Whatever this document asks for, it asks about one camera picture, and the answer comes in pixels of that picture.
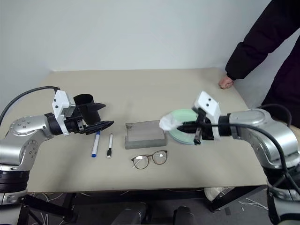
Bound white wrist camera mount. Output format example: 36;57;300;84
192;90;222;142
51;90;77;136

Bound pale green plate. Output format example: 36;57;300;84
167;108;200;143

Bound pale blue plate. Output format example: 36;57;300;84
168;130;196;146

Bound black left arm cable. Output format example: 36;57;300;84
0;86;60;122

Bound black cup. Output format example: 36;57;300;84
73;93;102;125

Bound black table frame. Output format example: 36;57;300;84
22;184;268;224

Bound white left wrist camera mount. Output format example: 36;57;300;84
51;90;77;136

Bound brown round-frame glasses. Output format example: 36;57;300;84
131;150;169;170

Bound person's bare hand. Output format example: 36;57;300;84
218;75;235;90

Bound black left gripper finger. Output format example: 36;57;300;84
83;120;115;135
78;102;107;113

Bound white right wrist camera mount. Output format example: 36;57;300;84
192;90;222;142

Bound grey glasses case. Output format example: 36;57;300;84
124;120;169;150

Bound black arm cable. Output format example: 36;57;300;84
0;86;60;122
212;104;300;190

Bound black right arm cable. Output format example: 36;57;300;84
212;104;300;190

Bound dark rounded shape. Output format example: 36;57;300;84
172;205;195;225
112;201;149;225

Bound white marker blue cap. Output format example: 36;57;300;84
90;131;101;158

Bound white rounded object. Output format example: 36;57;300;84
203;186;235;203

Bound white floor cables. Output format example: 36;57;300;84
28;188;270;225

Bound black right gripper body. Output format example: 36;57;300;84
192;106;215;146

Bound white cloth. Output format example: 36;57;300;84
159;110;188;131

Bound white marker black cap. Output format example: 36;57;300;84
106;133;114;159

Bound person's black-clothed body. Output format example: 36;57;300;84
261;35;300;129

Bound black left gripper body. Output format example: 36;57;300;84
64;106;86;135

